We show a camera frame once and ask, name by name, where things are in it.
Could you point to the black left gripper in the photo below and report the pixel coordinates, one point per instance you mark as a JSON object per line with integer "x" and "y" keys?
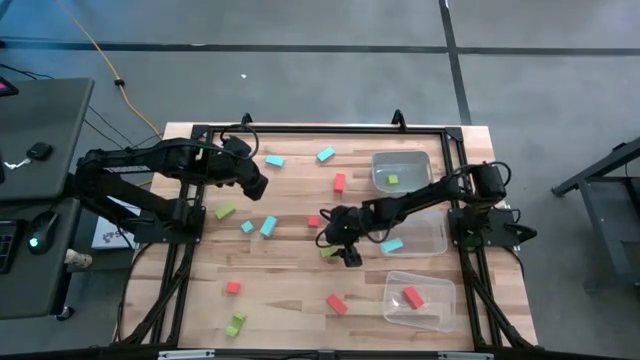
{"x": 247, "y": 175}

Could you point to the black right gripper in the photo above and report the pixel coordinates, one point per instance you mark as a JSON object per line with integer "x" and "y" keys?
{"x": 345, "y": 225}

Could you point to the green rectangular wooden block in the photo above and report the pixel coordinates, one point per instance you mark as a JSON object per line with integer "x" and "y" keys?
{"x": 327, "y": 252}
{"x": 225, "y": 212}
{"x": 232, "y": 329}

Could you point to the cyan rectangular wooden block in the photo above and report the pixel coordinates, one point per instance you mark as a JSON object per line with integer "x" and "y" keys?
{"x": 326, "y": 154}
{"x": 274, "y": 161}
{"x": 392, "y": 245}
{"x": 268, "y": 226}

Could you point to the red rectangular wooden block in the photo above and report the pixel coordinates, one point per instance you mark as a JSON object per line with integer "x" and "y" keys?
{"x": 413, "y": 297}
{"x": 336, "y": 304}
{"x": 339, "y": 183}

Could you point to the small red wooden cube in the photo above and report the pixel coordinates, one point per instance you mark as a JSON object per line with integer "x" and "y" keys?
{"x": 313, "y": 221}
{"x": 233, "y": 287}

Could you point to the small cyan wooden cube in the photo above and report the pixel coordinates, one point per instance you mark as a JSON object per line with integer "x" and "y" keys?
{"x": 247, "y": 227}

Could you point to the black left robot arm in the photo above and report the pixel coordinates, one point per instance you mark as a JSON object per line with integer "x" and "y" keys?
{"x": 150, "y": 160}

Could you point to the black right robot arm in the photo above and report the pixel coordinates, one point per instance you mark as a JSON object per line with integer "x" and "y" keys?
{"x": 425, "y": 195}

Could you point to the clear plastic bin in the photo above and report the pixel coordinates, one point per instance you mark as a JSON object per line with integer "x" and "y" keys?
{"x": 410, "y": 165}
{"x": 425, "y": 240}
{"x": 435, "y": 310}

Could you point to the silver table clamp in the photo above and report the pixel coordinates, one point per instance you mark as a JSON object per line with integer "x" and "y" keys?
{"x": 465, "y": 356}
{"x": 186, "y": 355}

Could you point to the white printed box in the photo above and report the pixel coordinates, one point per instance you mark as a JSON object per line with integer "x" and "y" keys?
{"x": 107, "y": 236}

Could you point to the beige desk foot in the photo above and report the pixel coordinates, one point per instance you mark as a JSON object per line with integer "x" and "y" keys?
{"x": 79, "y": 259}

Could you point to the small black key fob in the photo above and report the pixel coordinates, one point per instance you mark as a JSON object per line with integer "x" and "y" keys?
{"x": 40, "y": 151}

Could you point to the dark gray desk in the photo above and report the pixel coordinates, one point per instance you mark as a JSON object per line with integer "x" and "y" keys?
{"x": 45, "y": 115}

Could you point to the black computer mouse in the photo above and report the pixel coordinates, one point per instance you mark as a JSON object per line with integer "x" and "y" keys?
{"x": 42, "y": 230}

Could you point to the black desk caster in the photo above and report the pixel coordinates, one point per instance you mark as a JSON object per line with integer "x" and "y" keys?
{"x": 65, "y": 314}

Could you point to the black keyboard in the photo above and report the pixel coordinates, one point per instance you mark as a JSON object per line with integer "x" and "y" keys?
{"x": 6, "y": 245}

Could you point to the black device pink screen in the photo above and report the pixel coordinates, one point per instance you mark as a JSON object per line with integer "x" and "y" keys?
{"x": 6, "y": 89}

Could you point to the black side table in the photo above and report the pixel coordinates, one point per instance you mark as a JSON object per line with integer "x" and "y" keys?
{"x": 615, "y": 225}

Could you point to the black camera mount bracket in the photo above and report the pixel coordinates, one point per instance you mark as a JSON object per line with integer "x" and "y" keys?
{"x": 246, "y": 120}
{"x": 398, "y": 119}

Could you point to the black metal table frame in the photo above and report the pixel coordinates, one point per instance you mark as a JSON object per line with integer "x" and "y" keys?
{"x": 325, "y": 129}

